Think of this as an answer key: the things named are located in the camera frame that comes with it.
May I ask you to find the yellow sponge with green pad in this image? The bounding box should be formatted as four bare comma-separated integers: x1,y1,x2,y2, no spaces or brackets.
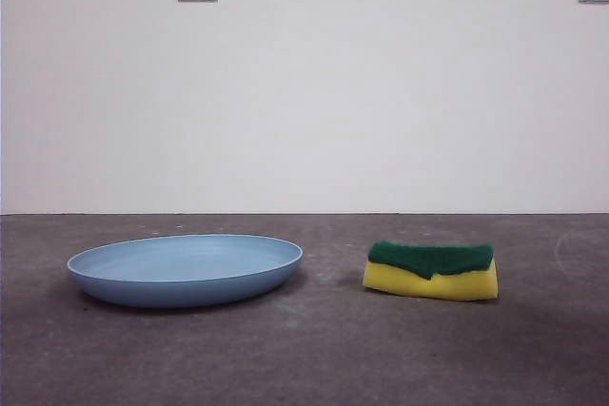
362,240,500,302

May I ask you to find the light blue round plate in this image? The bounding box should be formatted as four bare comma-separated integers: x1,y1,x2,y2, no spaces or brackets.
66,233,305,309

